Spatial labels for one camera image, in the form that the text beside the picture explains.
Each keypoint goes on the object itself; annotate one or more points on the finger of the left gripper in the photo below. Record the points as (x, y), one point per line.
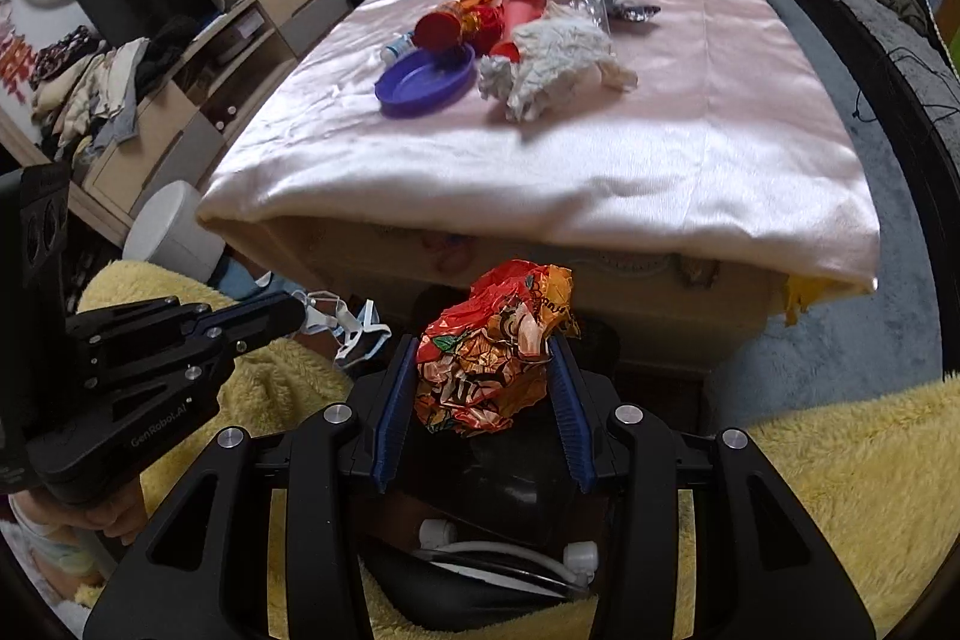
(254, 323)

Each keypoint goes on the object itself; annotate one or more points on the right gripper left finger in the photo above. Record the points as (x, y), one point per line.
(199, 570)

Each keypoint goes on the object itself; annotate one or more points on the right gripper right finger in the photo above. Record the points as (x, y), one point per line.
(763, 568)

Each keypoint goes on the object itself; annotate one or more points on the red orange wrapper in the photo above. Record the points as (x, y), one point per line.
(485, 359)

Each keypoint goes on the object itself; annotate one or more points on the white round trash bin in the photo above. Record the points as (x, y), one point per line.
(166, 233)

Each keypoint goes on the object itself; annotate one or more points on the person left hand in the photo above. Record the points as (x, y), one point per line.
(122, 516)

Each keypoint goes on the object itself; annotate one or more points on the disposable face mask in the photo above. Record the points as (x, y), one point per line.
(353, 338)

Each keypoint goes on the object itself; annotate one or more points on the wooden tv cabinet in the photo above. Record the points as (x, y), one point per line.
(194, 112)

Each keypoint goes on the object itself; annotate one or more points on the purple plastic lid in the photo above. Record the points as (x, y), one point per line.
(423, 81)

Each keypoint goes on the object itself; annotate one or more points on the red orange snack canister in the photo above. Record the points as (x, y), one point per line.
(440, 30)

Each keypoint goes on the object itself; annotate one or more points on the pink satin tablecloth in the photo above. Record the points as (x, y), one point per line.
(728, 149)

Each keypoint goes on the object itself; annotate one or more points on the pink plastic scoop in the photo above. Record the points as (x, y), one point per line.
(515, 13)

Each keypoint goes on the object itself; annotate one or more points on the black sofa bed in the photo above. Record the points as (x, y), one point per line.
(910, 88)

